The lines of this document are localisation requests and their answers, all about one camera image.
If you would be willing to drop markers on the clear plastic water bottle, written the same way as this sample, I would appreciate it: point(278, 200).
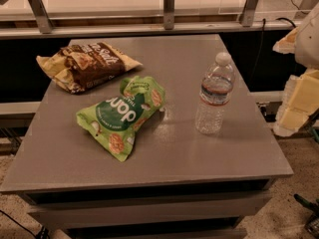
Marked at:
point(214, 94)

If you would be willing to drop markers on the yellow foam padded block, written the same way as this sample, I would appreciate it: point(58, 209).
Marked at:
point(300, 100)

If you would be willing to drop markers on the green snack bag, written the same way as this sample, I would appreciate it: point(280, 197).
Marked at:
point(113, 123)

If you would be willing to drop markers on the metal railing frame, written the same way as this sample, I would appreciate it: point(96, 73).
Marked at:
point(88, 18)

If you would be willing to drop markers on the brown yellow chip bag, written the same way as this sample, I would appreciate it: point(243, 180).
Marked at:
point(78, 68)

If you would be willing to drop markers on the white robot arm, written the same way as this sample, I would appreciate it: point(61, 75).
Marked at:
point(307, 40)

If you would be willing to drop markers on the grey drawer cabinet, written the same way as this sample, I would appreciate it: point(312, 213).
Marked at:
point(176, 184)

